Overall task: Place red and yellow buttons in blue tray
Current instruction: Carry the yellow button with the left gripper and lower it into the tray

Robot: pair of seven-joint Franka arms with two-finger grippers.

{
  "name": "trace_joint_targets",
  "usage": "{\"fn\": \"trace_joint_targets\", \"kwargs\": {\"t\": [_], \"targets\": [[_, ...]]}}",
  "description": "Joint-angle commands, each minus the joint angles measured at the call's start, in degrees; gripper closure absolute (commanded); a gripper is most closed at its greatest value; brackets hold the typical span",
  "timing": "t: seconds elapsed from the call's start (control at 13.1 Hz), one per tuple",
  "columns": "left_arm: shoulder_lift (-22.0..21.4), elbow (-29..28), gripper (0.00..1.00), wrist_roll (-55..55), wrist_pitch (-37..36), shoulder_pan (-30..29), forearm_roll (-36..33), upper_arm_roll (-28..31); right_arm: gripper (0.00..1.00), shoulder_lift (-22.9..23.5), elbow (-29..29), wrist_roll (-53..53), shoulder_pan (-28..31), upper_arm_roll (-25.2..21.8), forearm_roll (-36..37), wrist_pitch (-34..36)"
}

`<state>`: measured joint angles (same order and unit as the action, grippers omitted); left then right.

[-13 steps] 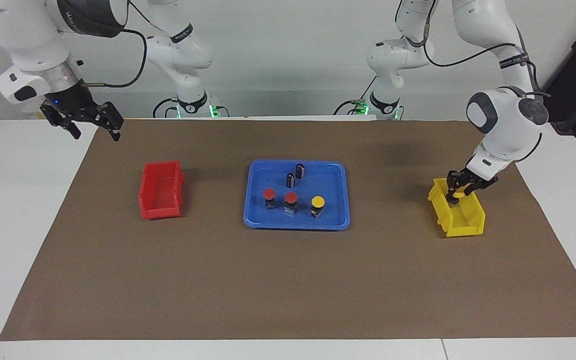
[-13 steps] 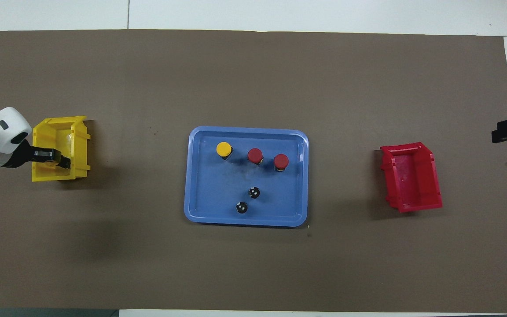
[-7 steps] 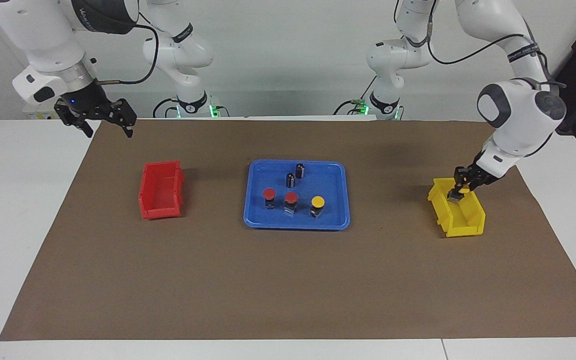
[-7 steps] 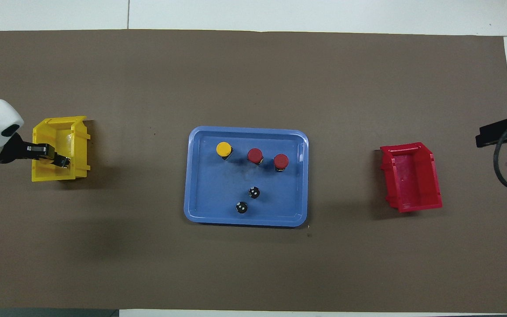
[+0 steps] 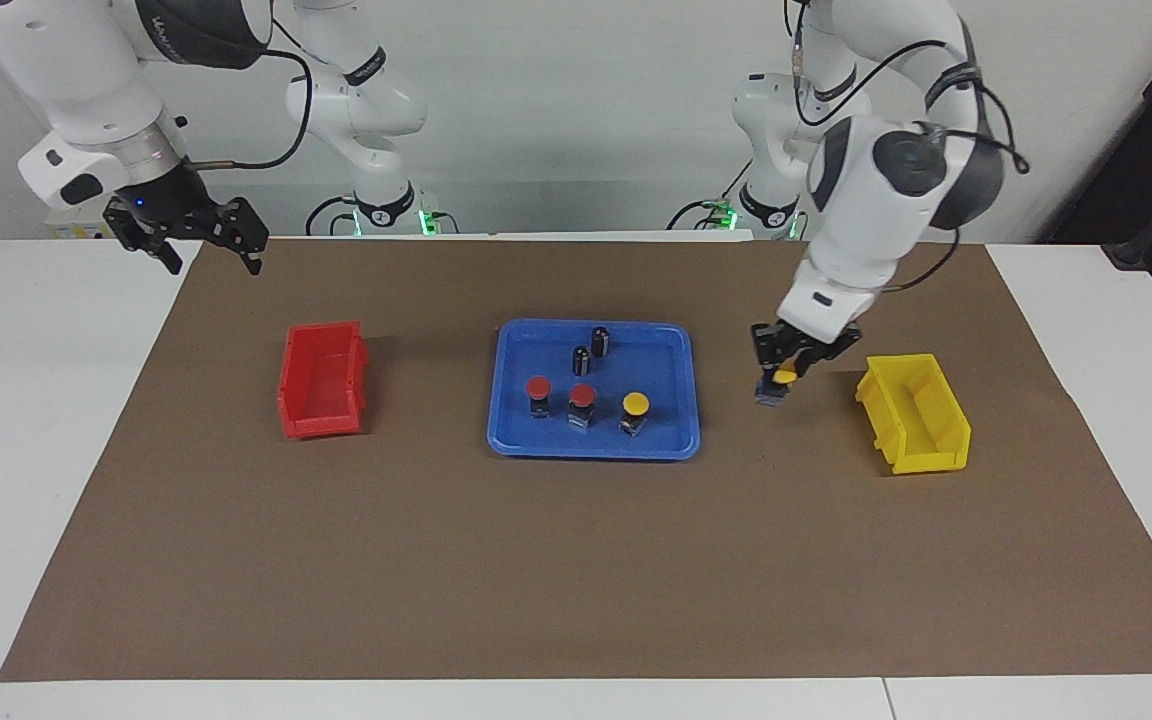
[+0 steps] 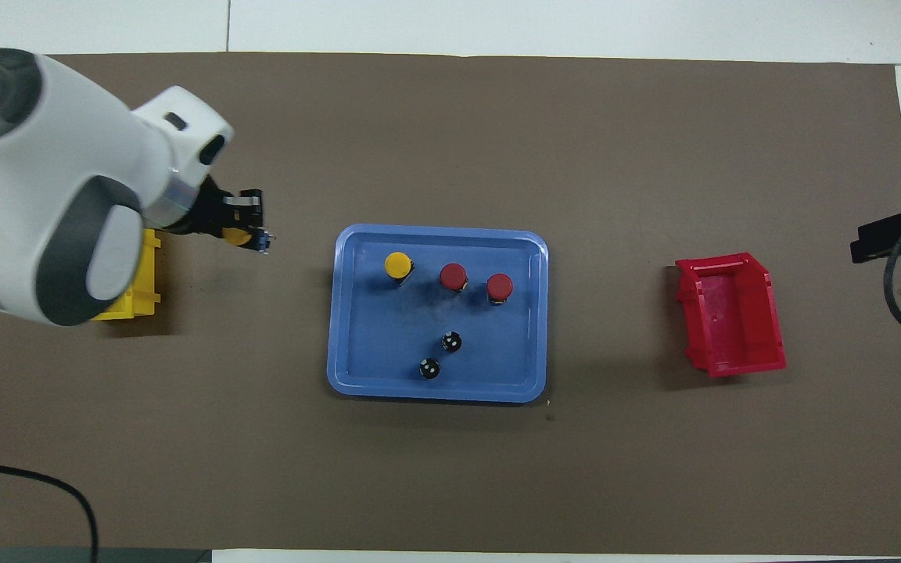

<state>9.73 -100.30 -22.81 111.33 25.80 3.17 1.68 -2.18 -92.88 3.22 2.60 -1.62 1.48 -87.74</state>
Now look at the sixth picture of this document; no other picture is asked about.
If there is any yellow plastic bin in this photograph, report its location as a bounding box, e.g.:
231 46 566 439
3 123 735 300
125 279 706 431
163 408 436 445
91 228 163 322

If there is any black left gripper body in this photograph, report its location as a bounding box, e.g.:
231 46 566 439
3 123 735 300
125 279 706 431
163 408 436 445
185 178 242 237

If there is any blue plastic tray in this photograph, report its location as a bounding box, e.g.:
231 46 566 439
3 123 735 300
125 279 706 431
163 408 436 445
326 224 551 404

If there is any brown paper table mat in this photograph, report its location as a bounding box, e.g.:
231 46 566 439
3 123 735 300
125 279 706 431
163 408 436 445
0 52 901 558

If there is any red plastic bin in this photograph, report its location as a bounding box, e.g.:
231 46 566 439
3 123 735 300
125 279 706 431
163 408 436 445
673 252 788 379

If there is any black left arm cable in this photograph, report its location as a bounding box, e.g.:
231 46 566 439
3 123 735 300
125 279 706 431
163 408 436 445
0 460 100 563

